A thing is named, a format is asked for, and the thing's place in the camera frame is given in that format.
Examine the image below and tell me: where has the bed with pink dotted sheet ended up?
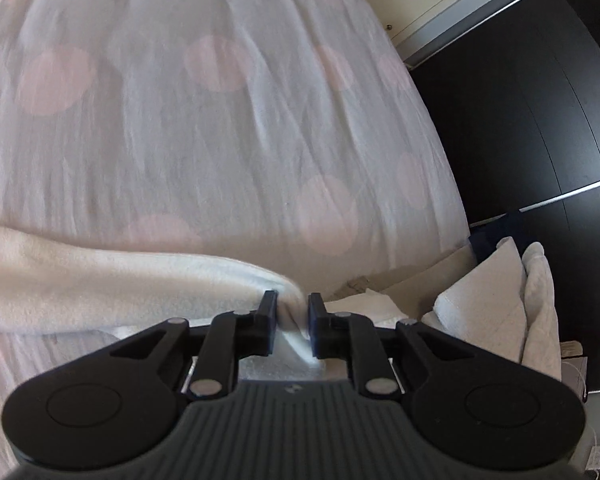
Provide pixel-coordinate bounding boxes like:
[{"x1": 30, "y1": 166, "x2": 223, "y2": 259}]
[{"x1": 0, "y1": 0, "x2": 471, "y2": 480}]

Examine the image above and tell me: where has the black wardrobe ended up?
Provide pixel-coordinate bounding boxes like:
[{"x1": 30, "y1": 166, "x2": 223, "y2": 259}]
[{"x1": 409, "y1": 0, "x2": 600, "y2": 396}]

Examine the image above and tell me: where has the white fleece folded garment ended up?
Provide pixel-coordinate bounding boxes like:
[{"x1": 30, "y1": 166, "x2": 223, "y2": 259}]
[{"x1": 422, "y1": 236, "x2": 527, "y2": 363}]

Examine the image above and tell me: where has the cream knit sweater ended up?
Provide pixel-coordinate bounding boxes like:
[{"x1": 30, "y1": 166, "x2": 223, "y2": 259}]
[{"x1": 0, "y1": 217, "x2": 326, "y2": 371}]

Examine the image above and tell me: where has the white folded cloth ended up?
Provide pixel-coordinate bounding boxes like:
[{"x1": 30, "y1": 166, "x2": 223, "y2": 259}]
[{"x1": 325, "y1": 287, "x2": 413, "y2": 328}]

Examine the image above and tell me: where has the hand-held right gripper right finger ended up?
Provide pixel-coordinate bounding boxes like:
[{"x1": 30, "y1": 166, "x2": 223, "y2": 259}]
[{"x1": 307, "y1": 292, "x2": 475, "y2": 402}]

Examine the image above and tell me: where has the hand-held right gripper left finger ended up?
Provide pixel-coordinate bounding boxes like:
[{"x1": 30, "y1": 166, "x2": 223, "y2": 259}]
[{"x1": 107, "y1": 289, "x2": 281, "y2": 402}]

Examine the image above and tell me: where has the dark blue cloth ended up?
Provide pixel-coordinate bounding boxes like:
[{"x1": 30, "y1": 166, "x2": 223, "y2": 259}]
[{"x1": 467, "y1": 211, "x2": 522, "y2": 263}]

